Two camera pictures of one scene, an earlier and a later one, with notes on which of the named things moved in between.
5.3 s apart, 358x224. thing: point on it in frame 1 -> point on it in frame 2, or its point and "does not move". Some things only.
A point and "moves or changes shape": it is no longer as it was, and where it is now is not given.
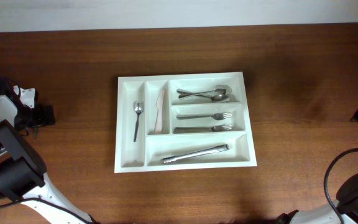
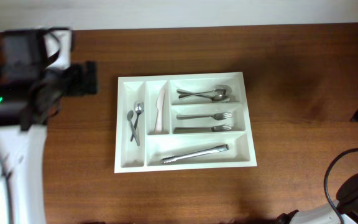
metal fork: [222, 127] does not move
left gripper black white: [41, 120] -> [76, 74]
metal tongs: [222, 147] does not move
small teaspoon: [35, 134] moves or changes shape
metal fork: [217, 116] does not move
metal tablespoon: [217, 91] does not move
